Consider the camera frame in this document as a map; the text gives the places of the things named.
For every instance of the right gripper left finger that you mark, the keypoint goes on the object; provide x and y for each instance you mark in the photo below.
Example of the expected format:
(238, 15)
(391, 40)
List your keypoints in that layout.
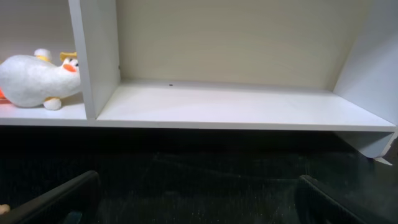
(62, 202)

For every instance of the white shelf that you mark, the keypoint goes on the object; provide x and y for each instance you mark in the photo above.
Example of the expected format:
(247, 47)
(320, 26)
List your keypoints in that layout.
(233, 102)

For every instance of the white plush duck yellow hat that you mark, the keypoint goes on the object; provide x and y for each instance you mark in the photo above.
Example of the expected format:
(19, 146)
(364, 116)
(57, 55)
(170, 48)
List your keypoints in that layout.
(31, 81)

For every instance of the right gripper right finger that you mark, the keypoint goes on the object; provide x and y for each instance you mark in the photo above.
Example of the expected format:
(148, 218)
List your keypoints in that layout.
(323, 205)

